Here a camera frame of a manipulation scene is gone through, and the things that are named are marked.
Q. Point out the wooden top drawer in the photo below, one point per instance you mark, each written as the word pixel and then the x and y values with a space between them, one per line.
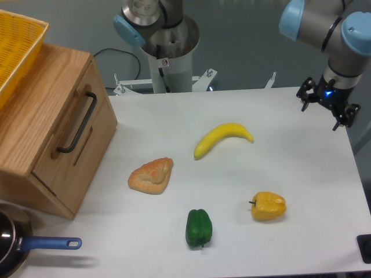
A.
pixel 74 152

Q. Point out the wooden drawer cabinet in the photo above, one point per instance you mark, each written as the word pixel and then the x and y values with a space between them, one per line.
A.
pixel 29 120

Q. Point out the toasted bread pastry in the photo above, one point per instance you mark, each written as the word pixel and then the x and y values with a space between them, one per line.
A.
pixel 153 177

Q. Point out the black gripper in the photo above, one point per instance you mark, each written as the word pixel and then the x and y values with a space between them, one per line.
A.
pixel 334 99

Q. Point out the yellow plastic basket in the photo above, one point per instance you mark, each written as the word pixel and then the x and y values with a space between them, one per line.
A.
pixel 21 41

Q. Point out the blue handled frying pan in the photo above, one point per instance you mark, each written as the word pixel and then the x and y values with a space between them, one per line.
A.
pixel 18 239

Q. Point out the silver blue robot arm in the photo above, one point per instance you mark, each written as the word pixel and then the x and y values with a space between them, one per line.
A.
pixel 321 24

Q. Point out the yellow banana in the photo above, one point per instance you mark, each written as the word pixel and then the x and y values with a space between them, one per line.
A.
pixel 219 133

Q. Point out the yellow bell pepper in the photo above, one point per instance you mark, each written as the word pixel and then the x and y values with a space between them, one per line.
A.
pixel 267 206

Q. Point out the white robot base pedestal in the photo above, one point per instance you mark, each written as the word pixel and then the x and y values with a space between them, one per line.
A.
pixel 169 52

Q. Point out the black table corner clamp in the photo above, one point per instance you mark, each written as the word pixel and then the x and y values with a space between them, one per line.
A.
pixel 364 244

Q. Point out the green bell pepper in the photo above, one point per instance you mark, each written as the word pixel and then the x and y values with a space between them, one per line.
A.
pixel 199 228

